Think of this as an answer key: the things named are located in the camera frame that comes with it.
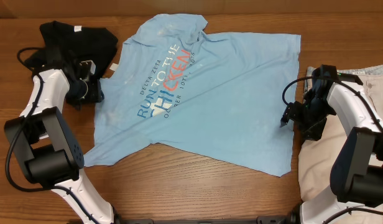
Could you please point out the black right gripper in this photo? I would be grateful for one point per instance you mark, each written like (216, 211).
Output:
(294, 112)

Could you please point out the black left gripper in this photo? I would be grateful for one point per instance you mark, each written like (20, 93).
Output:
(94, 90)

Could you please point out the light blue printed t-shirt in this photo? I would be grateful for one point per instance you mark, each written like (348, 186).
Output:
(216, 95)

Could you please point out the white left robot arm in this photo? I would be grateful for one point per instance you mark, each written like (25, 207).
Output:
(47, 151)

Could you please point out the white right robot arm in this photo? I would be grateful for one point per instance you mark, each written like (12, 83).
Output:
(356, 178)

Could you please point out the beige shorts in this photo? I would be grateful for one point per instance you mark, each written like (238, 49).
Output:
(316, 158)

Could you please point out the black folded t-shirt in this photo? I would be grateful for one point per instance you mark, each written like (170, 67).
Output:
(66, 45)

